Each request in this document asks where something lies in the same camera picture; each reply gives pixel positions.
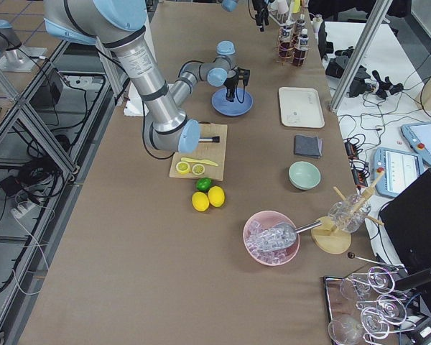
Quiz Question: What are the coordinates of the pale green bowl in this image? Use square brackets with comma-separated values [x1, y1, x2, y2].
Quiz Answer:
[288, 161, 321, 190]

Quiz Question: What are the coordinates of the lemon half left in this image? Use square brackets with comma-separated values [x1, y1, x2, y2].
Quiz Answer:
[175, 161, 191, 175]

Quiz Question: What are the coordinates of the blue teach pendant near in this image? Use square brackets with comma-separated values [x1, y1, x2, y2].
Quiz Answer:
[372, 147, 424, 198]

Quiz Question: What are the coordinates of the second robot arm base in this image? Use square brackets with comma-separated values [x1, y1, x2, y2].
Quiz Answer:
[0, 19, 33, 73]

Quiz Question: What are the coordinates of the dark sauce bottle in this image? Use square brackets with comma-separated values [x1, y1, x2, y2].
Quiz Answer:
[292, 28, 309, 67]

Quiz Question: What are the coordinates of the lemon half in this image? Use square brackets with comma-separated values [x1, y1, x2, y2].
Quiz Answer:
[191, 163, 205, 176]
[175, 161, 191, 175]

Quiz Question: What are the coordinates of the yellow lemon left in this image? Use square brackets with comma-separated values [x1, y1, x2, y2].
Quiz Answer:
[191, 191, 210, 212]

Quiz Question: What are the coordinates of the yellow plastic knife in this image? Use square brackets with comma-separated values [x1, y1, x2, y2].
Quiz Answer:
[180, 157, 218, 167]

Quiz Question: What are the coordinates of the blue teach pendant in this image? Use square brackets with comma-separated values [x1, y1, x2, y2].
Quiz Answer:
[372, 147, 424, 198]
[401, 121, 431, 167]

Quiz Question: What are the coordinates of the metal tray with glasses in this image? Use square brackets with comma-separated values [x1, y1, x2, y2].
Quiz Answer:
[323, 264, 431, 344]

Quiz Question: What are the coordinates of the copper wire bottle basket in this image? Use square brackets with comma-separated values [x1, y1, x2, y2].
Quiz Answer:
[277, 22, 305, 65]

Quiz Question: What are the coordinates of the yellow lemon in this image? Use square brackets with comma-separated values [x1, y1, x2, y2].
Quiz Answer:
[208, 186, 226, 208]
[191, 191, 210, 212]

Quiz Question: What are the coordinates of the black laptop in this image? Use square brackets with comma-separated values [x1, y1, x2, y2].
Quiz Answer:
[378, 167, 431, 281]

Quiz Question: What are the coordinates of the folded grey cloth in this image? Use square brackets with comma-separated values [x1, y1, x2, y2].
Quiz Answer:
[294, 134, 323, 158]

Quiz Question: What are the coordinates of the yellow lemon right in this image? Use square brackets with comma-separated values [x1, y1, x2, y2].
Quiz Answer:
[208, 186, 226, 208]

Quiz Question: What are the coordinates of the lemon half right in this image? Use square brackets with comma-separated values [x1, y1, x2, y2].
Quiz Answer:
[191, 163, 205, 176]

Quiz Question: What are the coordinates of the wooden glass stand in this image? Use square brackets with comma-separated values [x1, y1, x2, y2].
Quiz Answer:
[312, 180, 384, 254]

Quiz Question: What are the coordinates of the clear glass mug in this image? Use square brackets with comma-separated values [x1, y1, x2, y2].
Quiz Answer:
[328, 194, 371, 233]

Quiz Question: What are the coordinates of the blue round plate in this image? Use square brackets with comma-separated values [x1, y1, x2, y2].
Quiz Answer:
[211, 88, 254, 117]

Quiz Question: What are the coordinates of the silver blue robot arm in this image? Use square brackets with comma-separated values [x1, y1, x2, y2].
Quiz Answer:
[44, 0, 249, 153]

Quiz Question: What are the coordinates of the pink bowl with ice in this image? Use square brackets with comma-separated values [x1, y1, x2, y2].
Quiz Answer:
[242, 211, 300, 267]

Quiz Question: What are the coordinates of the blue teach pendant far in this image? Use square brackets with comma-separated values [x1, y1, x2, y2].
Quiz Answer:
[401, 121, 431, 167]

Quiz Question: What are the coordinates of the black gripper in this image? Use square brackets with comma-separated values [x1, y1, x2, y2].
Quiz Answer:
[224, 67, 251, 102]

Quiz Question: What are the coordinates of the green lime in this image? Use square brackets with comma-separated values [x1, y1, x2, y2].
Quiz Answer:
[195, 178, 213, 193]

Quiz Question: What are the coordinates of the aluminium frame post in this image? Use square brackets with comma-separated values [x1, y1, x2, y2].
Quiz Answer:
[329, 0, 392, 113]

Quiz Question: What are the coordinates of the wooden cutting board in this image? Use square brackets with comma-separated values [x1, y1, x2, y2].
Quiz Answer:
[169, 124, 228, 181]

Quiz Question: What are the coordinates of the cream rectangular tray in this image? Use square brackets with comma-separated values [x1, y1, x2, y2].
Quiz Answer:
[278, 87, 325, 129]

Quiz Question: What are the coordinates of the metal ice scoop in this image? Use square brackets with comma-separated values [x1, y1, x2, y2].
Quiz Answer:
[269, 220, 322, 250]

